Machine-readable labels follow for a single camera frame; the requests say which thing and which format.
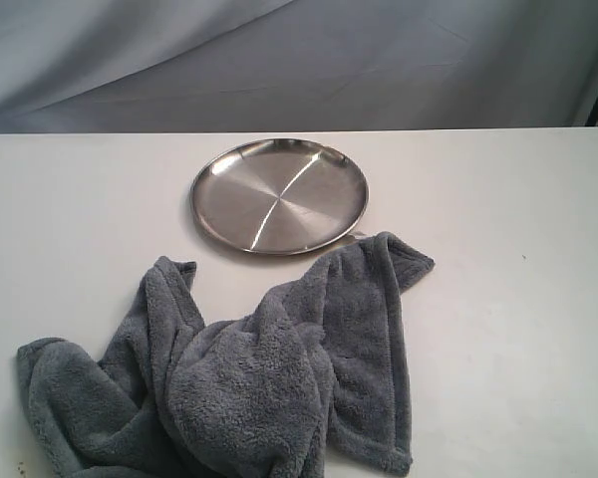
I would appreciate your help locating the grey fluffy towel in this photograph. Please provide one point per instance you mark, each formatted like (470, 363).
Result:
(320, 363)

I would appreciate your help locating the round stainless steel plate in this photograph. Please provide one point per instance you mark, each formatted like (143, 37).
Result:
(279, 197)

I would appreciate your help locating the grey fabric backdrop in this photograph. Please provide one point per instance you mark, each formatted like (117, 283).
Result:
(227, 66)

